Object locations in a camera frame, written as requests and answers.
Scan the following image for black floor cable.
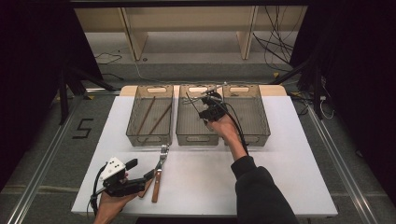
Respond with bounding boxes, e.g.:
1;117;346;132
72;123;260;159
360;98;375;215
94;51;123;65

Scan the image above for black tripod stand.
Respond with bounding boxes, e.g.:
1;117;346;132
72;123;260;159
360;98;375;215
57;62;118;125

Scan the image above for bundle of black cables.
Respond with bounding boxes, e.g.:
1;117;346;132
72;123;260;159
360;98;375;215
251;6;300;73

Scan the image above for hand-held gripper cable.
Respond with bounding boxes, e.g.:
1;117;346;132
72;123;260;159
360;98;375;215
185;91;250;157
89;164;108;217

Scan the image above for aluminium floor rail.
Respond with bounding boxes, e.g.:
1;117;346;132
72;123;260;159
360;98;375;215
306;105;379;224
6;88;120;224

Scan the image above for person's right hand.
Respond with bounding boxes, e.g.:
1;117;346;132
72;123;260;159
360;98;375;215
205;115;243;148

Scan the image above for light wooden shelf unit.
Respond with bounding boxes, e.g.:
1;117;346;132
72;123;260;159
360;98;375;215
74;6;309;62

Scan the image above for person's left hand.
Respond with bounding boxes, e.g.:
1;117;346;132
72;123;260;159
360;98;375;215
93;191;141;218

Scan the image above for right hand-held gripper cable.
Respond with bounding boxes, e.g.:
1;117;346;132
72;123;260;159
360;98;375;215
185;91;250;157

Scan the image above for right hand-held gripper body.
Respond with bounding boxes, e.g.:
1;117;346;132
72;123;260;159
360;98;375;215
199;83;228;122

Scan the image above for white table cover sheet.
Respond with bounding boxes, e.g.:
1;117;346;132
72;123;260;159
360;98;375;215
70;94;339;217

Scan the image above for black metal stand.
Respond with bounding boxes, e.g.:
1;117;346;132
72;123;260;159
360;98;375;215
270;55;326;120

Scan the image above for clear grey plastic bin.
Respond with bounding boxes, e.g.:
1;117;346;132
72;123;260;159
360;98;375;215
175;83;221;147
125;84;175;147
221;83;271;147

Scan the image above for left hand-held gripper cable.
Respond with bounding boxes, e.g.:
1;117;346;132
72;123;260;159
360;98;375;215
89;164;108;217

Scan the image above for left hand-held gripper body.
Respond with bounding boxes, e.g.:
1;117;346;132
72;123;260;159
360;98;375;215
99;157;148;198

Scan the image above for white plug with cable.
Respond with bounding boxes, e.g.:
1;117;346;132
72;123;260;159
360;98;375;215
318;94;335;120

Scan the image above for wooden-handled metal fork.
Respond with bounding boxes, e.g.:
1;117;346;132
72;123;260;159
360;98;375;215
138;144;169;199
150;143;171;203

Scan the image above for brown wooden chopstick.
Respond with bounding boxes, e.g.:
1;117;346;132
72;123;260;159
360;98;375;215
136;96;157;135
141;104;173;146

